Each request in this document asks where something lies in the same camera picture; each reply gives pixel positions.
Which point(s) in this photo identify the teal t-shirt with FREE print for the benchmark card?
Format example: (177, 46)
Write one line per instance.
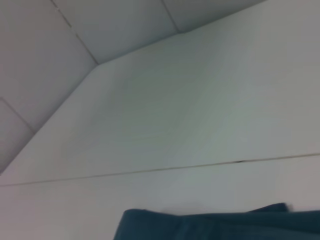
(212, 225)

